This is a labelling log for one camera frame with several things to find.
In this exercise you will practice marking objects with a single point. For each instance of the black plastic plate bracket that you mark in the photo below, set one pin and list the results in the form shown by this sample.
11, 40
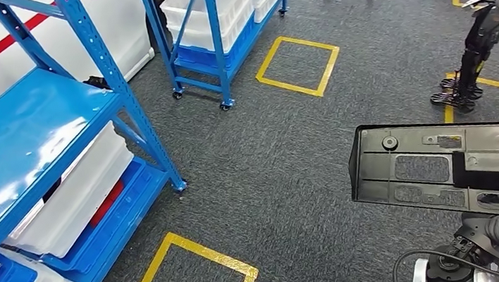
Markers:
419, 148

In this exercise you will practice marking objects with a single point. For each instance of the blue wheeled shelf cart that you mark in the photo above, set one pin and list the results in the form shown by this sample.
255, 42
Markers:
222, 68

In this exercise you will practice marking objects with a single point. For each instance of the red part in bin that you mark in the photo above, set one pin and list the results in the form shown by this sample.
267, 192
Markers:
106, 205

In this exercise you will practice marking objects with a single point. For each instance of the blue metal shelf rack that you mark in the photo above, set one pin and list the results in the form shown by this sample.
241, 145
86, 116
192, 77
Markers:
19, 138

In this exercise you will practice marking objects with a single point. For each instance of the blue plastic crate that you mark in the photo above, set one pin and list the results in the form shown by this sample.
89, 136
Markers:
239, 49

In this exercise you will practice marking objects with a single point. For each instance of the large white plastic crate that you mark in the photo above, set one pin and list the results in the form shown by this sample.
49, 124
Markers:
225, 6

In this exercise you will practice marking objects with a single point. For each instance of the white car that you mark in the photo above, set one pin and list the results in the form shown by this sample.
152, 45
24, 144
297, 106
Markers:
78, 37

